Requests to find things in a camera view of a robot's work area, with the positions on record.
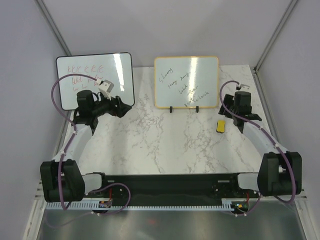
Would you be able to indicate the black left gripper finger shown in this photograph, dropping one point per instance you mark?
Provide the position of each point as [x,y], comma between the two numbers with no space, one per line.
[122,110]
[119,102]

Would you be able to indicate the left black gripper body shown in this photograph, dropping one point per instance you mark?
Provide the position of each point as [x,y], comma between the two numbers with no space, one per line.
[118,106]

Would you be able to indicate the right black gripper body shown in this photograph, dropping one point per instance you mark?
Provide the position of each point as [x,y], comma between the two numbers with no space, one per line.
[228,101]

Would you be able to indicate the yellow whiteboard eraser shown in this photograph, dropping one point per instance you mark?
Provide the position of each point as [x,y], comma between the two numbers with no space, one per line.
[220,128]

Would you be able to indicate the yellow framed whiteboard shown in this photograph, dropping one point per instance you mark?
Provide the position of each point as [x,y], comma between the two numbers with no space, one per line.
[186,82]

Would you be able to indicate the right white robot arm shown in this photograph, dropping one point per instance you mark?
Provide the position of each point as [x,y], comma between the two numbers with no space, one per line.
[279,174]

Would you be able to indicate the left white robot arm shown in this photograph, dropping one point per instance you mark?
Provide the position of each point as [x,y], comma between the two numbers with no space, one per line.
[61,177]

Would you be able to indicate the black framed whiteboard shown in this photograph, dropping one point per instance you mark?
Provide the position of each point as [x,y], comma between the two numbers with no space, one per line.
[87,71]

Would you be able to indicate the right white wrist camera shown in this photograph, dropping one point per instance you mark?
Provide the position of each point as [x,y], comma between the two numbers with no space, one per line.
[241,86]

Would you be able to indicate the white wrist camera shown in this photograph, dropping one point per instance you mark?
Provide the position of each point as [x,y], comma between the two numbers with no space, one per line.
[105,87]
[241,86]

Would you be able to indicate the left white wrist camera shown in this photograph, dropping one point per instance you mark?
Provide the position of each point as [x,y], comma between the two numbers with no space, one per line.
[105,87]

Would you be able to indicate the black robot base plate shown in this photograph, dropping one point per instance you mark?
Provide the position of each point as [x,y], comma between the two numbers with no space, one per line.
[172,189]

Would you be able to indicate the white slotted cable duct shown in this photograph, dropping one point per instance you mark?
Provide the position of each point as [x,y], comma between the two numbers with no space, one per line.
[99,205]

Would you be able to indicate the aluminium rail frame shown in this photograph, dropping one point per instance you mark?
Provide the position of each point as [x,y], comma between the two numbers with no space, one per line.
[260,218]

